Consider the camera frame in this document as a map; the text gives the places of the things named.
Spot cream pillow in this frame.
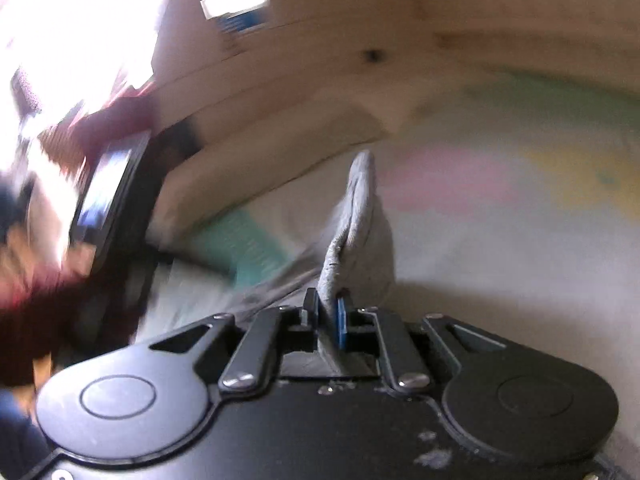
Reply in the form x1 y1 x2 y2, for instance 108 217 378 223
150 105 401 233

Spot person's dark red clothing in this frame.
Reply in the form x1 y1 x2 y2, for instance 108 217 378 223
0 270 146 391

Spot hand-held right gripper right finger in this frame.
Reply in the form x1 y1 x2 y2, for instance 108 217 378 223
336 288 507 394

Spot pastel floral blanket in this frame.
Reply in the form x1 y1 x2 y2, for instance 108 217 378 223
150 60 640 361

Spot grey pants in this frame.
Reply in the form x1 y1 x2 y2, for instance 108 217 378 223
145 150 398 377

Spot white and blue box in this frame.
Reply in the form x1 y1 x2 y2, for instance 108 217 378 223
200 0 273 36

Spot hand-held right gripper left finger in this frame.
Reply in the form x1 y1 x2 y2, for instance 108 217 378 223
150 287 322 393

